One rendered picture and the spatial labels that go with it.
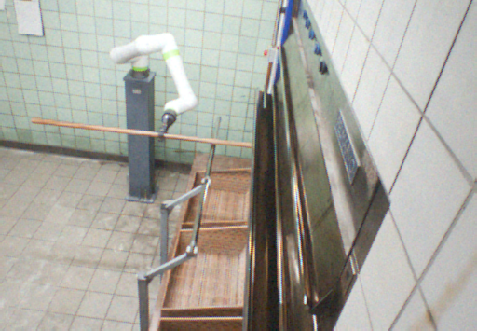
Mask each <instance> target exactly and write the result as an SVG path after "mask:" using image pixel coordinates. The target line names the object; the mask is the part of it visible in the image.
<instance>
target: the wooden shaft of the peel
mask: <svg viewBox="0 0 477 331"><path fill-rule="evenodd" d="M31 122H32V123H33V124H40V125H52V126H59V127H64V128H78V129H85V130H91V131H109V132H116V133H123V134H135V135H141V136H149V137H155V138H169V139H174V140H181V141H187V142H201V143H208V144H215V145H227V146H229V145H233V146H239V147H247V148H252V144H251V143H243V142H231V141H224V140H218V139H212V138H198V137H192V136H184V135H179V134H164V136H158V135H159V132H152V131H134V130H127V129H120V128H114V127H102V126H95V125H88V124H75V123H69V122H63V121H57V120H51V121H50V120H44V119H37V118H32V119H31Z"/></svg>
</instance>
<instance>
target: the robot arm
mask: <svg viewBox="0 0 477 331"><path fill-rule="evenodd" d="M156 52H161V54H162V58H163V59H164V61H165V64H166V65H167V67H168V69H169V70H170V74H171V76H172V78H173V81H174V84H175V85H176V88H177V91H178V93H179V95H180V98H179V99H176V100H173V101H171V102H168V103H166V104H165V111H164V113H163V115H162V116H161V118H162V120H161V122H162V124H161V126H162V127H160V129H161V131H160V132H159V135H158V136H164V134H169V132H168V130H169V127H171V126H172V124H173V123H174V122H176V119H179V118H177V116H178V115H181V114H182V113H184V112H186V111H188V110H193V109H195V108H196V106H197V103H198V101H197V99H196V95H195V94H194V92H193V91H192V88H191V86H190V84H189V83H188V78H187V76H186V74H185V71H184V65H183V62H182V56H181V54H180V52H179V49H178V46H177V43H176V41H175V39H174V36H173V35H171V34H169V33H163V34H158V35H152V36H139V37H138V38H137V39H136V40H134V41H133V42H131V43H129V44H127V45H125V46H119V47H115V48H112V51H111V52H110V58H111V61H112V62H113V63H116V64H125V63H129V62H130V63H131V67H132V70H131V72H130V76H131V77H133V78H137V79H144V78H147V77H149V76H150V73H149V72H150V71H151V69H149V68H148V54H153V53H156Z"/></svg>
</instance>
